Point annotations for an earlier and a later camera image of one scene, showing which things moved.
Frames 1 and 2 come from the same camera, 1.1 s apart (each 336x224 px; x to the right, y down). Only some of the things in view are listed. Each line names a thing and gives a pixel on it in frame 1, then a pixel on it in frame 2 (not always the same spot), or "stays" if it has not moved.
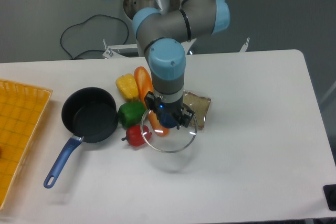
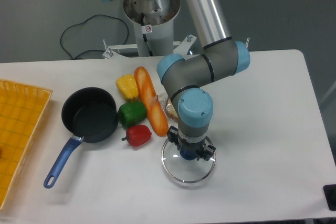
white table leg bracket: [245, 46] stays
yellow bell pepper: [127, 86] stays
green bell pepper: [131, 113] stays
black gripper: [163, 107] to [196, 147]
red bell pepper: [137, 135] stays
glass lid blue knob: [165, 139] to [181, 170]
